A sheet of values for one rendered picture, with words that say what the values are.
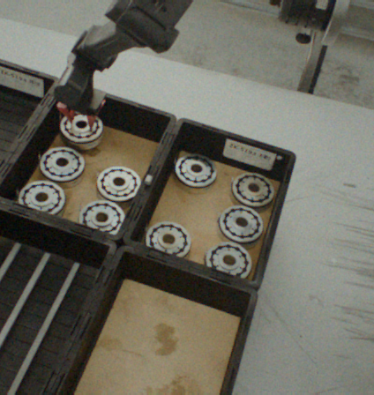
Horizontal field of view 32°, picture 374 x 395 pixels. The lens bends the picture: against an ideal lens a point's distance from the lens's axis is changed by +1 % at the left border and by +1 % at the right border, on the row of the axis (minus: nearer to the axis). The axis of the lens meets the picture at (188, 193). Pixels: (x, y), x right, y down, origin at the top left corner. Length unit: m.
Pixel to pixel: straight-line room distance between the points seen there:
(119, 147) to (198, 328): 0.52
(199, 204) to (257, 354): 0.36
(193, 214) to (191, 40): 1.88
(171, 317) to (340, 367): 0.42
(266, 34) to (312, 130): 1.52
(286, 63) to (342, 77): 0.28
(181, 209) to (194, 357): 0.37
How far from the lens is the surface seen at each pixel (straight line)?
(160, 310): 1.39
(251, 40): 3.40
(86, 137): 1.60
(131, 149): 1.64
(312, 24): 1.66
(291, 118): 2.00
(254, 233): 1.50
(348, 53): 3.50
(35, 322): 1.38
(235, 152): 1.61
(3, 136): 1.68
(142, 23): 1.05
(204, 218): 1.53
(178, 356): 1.35
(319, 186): 1.85
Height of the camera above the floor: 2.05
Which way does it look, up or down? 51 degrees down
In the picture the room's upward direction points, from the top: 12 degrees clockwise
